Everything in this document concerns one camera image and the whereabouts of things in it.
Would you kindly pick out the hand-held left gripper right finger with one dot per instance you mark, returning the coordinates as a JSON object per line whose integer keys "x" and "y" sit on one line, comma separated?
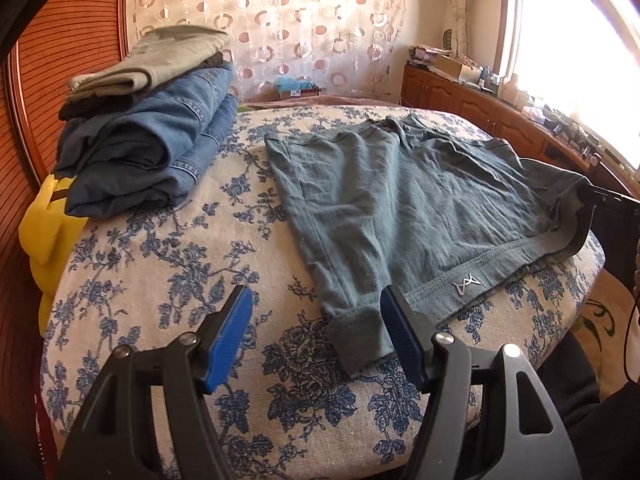
{"x": 396, "y": 322}

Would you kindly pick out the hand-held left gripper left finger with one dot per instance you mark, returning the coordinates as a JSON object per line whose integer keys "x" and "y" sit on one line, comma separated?
{"x": 235, "y": 330}

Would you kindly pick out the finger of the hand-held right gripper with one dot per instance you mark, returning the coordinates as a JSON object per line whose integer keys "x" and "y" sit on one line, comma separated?
{"x": 577, "y": 237}
{"x": 602, "y": 195}

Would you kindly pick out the grey-green pants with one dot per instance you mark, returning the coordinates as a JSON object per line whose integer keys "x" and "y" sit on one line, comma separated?
{"x": 400, "y": 200}

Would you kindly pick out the folded dark blue pants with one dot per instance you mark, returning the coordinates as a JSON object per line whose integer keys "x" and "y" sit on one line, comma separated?
{"x": 110, "y": 170}

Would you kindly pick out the folded olive pants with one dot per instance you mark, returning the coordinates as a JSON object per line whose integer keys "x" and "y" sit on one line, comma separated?
{"x": 150, "y": 57}

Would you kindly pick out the blue floral bedsheet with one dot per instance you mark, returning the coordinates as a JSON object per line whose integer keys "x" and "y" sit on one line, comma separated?
{"x": 165, "y": 270}

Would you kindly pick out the row of small bottles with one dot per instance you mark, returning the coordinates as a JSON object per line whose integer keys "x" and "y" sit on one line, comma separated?
{"x": 545, "y": 115}

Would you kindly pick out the window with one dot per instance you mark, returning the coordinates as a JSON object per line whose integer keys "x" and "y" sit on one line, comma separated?
{"x": 575, "y": 35}

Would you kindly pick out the wooden cabinet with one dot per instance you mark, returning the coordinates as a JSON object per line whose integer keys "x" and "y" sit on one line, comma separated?
{"x": 450, "y": 102}

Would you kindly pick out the person's dark clothing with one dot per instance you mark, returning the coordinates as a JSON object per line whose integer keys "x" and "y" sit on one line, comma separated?
{"x": 600, "y": 435}

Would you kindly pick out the flat cardboard box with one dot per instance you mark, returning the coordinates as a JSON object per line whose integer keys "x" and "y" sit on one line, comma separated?
{"x": 455, "y": 70}

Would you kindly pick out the yellow plush toy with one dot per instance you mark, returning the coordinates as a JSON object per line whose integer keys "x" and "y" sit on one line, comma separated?
{"x": 42, "y": 230}

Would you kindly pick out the small round fan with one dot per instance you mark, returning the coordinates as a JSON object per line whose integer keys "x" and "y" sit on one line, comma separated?
{"x": 448, "y": 39}

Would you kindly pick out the folded light blue jeans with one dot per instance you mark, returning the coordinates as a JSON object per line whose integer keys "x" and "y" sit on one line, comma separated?
{"x": 200, "y": 110}

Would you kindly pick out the stack of papers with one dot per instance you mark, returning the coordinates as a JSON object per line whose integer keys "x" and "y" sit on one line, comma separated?
{"x": 427, "y": 55}

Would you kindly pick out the cream window curtain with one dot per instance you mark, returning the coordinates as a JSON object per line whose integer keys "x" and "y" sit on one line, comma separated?
{"x": 457, "y": 5}

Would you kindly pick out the small cardboard box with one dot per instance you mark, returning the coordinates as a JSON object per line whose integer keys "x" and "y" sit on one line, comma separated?
{"x": 300, "y": 94}

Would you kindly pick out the light blue plastic bag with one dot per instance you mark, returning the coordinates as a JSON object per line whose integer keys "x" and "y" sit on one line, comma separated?
{"x": 292, "y": 84}

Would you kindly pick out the circle patterned sheer curtain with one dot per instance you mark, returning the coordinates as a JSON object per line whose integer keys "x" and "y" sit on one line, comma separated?
{"x": 280, "y": 20}

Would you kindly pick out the wooden ribbed headboard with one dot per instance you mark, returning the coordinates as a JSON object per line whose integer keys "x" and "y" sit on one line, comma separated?
{"x": 60, "y": 45}

